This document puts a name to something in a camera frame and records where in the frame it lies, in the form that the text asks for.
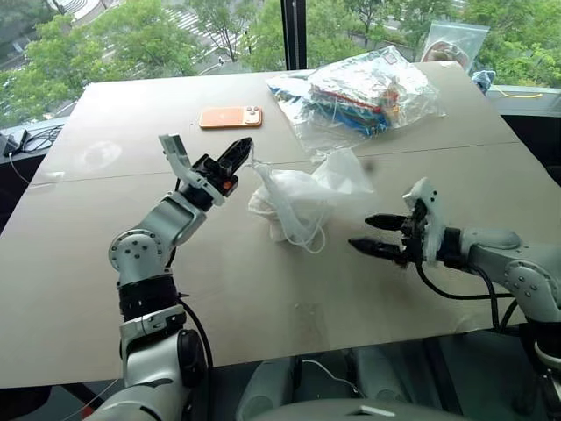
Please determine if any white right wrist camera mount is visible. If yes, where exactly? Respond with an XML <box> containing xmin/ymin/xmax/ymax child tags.
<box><xmin>402</xmin><ymin>177</ymin><xmax>446</xmax><ymax>267</ymax></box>

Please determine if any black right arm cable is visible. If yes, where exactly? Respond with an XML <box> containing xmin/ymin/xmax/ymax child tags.
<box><xmin>414</xmin><ymin>260</ymin><xmax>527</xmax><ymax>334</ymax></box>

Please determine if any black device with cables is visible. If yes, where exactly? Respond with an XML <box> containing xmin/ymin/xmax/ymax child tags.
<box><xmin>0</xmin><ymin>125</ymin><xmax>67</xmax><ymax>155</ymax></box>

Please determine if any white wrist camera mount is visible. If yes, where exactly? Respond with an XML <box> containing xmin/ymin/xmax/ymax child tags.
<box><xmin>402</xmin><ymin>177</ymin><xmax>446</xmax><ymax>267</ymax></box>
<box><xmin>158</xmin><ymin>133</ymin><xmax>223</xmax><ymax>207</ymax></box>

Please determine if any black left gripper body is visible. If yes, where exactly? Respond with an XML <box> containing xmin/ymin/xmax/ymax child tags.
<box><xmin>190</xmin><ymin>153</ymin><xmax>240</xmax><ymax>198</ymax></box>

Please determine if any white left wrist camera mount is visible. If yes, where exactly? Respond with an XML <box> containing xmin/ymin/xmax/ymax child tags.
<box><xmin>158</xmin><ymin>133</ymin><xmax>223</xmax><ymax>207</ymax></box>

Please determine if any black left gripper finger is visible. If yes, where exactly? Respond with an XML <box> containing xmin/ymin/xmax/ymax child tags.
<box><xmin>227</xmin><ymin>142</ymin><xmax>256</xmax><ymax>176</ymax></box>
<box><xmin>217</xmin><ymin>137</ymin><xmax>253</xmax><ymax>170</ymax></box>

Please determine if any clear bag of colourful items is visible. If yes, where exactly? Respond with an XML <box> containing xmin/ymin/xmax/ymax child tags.
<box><xmin>266</xmin><ymin>46</ymin><xmax>447</xmax><ymax>154</ymax></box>

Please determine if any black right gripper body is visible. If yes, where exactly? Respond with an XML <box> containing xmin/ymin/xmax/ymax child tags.
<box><xmin>396</xmin><ymin>199</ymin><xmax>429</xmax><ymax>268</ymax></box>

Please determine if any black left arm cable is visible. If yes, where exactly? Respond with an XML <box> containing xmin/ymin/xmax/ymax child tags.
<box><xmin>174</xmin><ymin>289</ymin><xmax>215</xmax><ymax>382</ymax></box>

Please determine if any orange smartphone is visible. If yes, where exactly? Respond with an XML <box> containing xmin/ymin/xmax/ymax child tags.
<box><xmin>199</xmin><ymin>106</ymin><xmax>265</xmax><ymax>130</ymax></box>

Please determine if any white plastic bag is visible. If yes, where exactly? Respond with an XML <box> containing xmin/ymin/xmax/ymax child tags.
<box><xmin>247</xmin><ymin>147</ymin><xmax>377</xmax><ymax>255</ymax></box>

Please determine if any yellow cable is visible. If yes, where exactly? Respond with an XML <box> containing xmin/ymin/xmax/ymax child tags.
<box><xmin>499</xmin><ymin>87</ymin><xmax>544</xmax><ymax>100</ymax></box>

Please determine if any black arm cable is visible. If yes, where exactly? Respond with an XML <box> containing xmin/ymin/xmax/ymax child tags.
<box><xmin>414</xmin><ymin>260</ymin><xmax>527</xmax><ymax>334</ymax></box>
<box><xmin>174</xmin><ymin>289</ymin><xmax>215</xmax><ymax>382</ymax></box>

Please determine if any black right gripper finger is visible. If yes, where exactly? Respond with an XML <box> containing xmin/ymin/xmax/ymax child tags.
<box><xmin>364</xmin><ymin>213</ymin><xmax>411</xmax><ymax>232</ymax></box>
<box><xmin>348</xmin><ymin>237</ymin><xmax>407</xmax><ymax>264</ymax></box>

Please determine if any blue cloth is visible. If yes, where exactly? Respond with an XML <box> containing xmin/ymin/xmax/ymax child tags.
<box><xmin>471</xmin><ymin>69</ymin><xmax>499</xmax><ymax>95</ymax></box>

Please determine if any thin white cable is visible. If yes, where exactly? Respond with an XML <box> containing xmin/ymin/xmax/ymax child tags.
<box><xmin>302</xmin><ymin>359</ymin><xmax>365</xmax><ymax>398</ymax></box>
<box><xmin>6</xmin><ymin>153</ymin><xmax>28</xmax><ymax>182</ymax></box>

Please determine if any grey robot torso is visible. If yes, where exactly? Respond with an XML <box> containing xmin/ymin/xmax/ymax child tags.
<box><xmin>262</xmin><ymin>397</ymin><xmax>439</xmax><ymax>421</ymax></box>

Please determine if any black window post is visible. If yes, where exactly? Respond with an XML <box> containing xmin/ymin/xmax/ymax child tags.
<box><xmin>280</xmin><ymin>0</ymin><xmax>308</xmax><ymax>71</ymax></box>

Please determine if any clear zip bag blue strip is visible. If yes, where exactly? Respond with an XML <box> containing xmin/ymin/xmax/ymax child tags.
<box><xmin>422</xmin><ymin>21</ymin><xmax>491</xmax><ymax>74</ymax></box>

